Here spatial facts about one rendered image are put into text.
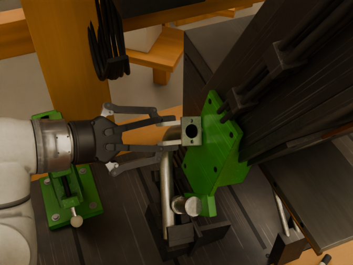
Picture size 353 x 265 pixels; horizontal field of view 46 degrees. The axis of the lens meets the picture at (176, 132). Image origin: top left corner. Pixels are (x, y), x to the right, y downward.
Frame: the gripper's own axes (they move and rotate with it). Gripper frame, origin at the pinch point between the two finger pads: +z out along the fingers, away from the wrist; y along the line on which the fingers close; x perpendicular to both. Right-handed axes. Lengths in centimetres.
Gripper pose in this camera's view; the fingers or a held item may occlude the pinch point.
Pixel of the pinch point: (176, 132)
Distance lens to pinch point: 79.0
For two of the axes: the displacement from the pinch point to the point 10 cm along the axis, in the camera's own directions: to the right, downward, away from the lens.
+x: -4.3, 0.1, 9.0
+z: 9.0, -0.9, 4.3
